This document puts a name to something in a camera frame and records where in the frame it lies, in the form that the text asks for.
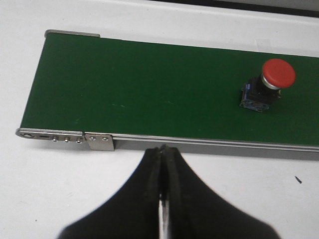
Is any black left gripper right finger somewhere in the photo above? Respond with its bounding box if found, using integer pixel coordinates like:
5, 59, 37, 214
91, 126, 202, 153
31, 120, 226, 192
161, 146, 279, 239

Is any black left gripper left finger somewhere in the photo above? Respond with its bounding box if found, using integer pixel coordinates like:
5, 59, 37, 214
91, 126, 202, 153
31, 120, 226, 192
59, 148, 161, 239

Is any red mushroom push button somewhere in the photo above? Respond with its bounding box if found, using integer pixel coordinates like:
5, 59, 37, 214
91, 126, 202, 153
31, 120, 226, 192
239, 58, 296, 113

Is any small black screw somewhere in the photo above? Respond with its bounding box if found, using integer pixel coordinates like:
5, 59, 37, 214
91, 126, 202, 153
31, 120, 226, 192
295, 176, 302, 184

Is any aluminium conveyor frame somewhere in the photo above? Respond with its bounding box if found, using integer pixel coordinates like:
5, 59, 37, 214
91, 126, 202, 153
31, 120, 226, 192
15, 29, 319, 152

